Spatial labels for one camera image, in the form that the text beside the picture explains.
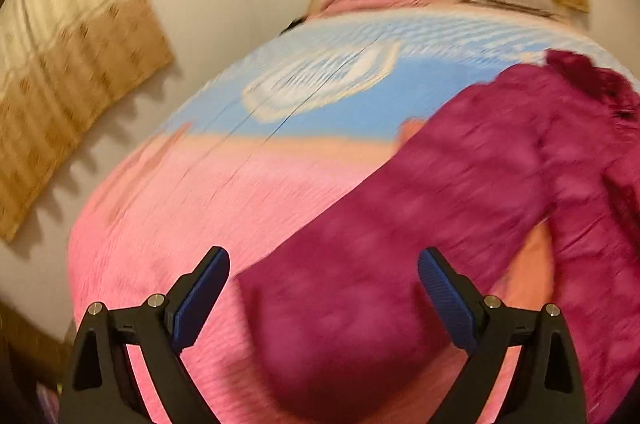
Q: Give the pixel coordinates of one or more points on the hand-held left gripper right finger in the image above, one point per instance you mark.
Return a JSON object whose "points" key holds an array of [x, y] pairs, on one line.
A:
{"points": [[447, 299]]}

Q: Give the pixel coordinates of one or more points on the pink and blue printed blanket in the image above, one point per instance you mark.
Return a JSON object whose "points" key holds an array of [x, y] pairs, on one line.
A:
{"points": [[225, 184]]}

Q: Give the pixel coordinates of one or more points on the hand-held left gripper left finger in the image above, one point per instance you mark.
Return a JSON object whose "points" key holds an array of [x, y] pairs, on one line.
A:
{"points": [[200, 299]]}

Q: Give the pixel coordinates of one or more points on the maroon puffer jacket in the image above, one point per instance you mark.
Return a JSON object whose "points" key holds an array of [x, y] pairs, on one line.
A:
{"points": [[425, 204]]}

